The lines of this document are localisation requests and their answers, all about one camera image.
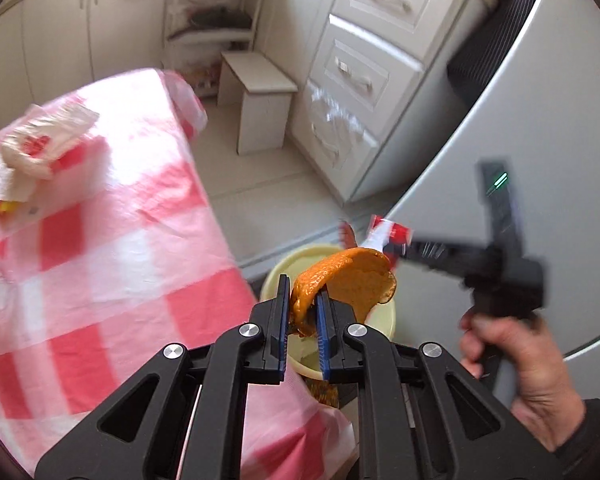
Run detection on crumpled translucent plastic bag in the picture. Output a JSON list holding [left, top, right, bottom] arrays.
[[0, 102, 101, 181]]

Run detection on grey refrigerator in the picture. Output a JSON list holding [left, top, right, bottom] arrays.
[[385, 0, 600, 411]]

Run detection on white drawer cabinet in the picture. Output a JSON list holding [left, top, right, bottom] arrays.
[[287, 0, 486, 206]]

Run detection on black ribbed panel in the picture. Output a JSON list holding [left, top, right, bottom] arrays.
[[446, 0, 548, 106]]

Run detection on person's right hand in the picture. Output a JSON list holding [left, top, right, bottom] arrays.
[[459, 307, 588, 453]]

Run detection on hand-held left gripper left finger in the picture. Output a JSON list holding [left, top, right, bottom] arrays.
[[34, 274, 291, 480]]

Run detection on person's right forearm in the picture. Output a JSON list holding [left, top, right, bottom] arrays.
[[555, 397, 600, 476]]

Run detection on white corner shelf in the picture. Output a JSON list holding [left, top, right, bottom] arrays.
[[162, 0, 271, 98]]

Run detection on red white snack wrapper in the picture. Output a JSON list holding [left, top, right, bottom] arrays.
[[340, 214, 413, 266]]

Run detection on dark pan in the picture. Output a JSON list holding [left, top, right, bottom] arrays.
[[190, 6, 253, 29]]

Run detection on white wooden stool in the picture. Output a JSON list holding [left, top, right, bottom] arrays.
[[217, 51, 299, 156]]

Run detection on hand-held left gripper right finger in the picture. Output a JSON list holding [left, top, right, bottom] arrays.
[[316, 290, 563, 480]]

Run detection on yellow plastic bucket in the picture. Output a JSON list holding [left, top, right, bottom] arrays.
[[260, 244, 397, 381]]

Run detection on orange peel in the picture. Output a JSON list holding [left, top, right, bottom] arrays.
[[290, 247, 398, 338]]

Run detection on pink checked tablecloth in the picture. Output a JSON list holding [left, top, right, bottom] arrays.
[[0, 67, 356, 477]]

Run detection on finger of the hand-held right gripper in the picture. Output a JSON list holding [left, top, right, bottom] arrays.
[[402, 239, 491, 281]]

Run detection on cream kitchen cabinets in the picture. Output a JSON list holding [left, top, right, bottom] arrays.
[[0, 0, 181, 136]]

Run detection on clear plastic bag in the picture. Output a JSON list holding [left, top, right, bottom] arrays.
[[305, 85, 367, 142]]

